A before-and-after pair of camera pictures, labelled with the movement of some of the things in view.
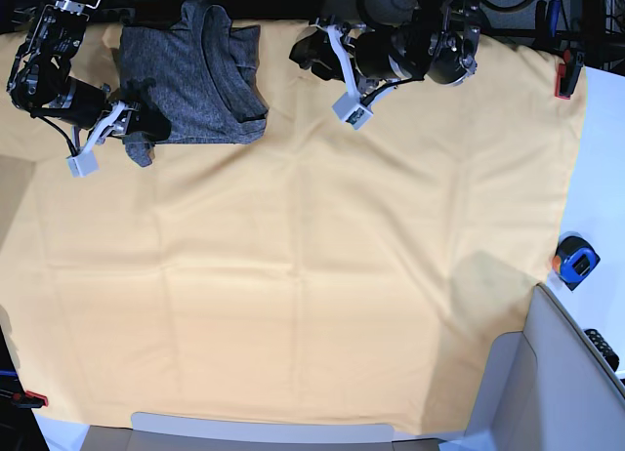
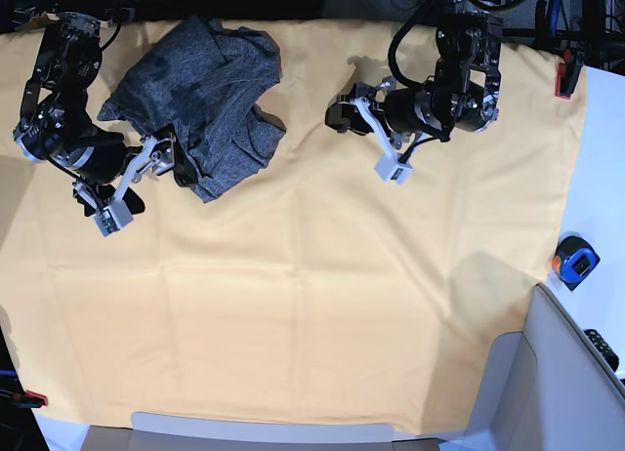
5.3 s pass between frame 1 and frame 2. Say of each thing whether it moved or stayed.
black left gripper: moved
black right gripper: moved
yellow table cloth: stayed
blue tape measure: stayed
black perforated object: stayed
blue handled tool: stayed
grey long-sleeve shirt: moved
